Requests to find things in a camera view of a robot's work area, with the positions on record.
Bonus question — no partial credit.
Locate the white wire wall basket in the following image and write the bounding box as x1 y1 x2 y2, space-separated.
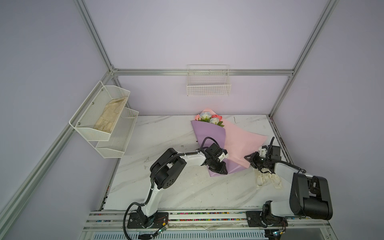
187 65 232 97

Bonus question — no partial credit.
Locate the wrist white camera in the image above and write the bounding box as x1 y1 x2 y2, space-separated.
218 153 229 162
258 146 268 158

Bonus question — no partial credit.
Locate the red pink fake rose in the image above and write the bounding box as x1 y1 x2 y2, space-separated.
212 115 223 121

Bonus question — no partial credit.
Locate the white blue fake rose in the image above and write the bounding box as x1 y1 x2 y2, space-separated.
199 112 212 122

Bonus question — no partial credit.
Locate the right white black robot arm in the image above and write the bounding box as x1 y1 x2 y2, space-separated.
244 145 333 228

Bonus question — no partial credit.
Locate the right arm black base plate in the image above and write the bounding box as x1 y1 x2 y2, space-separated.
246 211 284 228

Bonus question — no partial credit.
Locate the white ribbon string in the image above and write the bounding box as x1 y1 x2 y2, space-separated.
254 167 283 190

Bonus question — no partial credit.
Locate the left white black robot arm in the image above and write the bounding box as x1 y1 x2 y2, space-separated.
123 137 229 240

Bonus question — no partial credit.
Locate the aluminium front rail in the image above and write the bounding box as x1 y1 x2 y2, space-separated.
80 207 331 232

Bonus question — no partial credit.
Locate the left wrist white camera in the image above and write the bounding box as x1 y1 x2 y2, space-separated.
218 153 229 162

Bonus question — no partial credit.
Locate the beige cloth in basket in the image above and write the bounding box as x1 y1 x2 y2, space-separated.
94 97 128 134

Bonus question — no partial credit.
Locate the pink purple wrapping paper sheet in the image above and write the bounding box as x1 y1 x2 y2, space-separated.
192 109 268 174

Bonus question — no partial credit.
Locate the white mesh shelf basket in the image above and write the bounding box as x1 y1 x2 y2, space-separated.
69 82 130 142
95 108 139 159

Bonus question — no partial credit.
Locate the white mesh lower shelf basket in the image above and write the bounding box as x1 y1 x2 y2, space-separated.
95 108 139 159

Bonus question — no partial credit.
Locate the white mesh upper shelf basket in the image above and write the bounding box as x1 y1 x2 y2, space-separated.
69 82 130 142

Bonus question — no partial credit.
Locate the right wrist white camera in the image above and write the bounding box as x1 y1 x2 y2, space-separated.
258 146 268 158

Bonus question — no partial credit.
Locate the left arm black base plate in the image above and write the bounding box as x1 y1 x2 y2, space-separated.
127 212 169 229

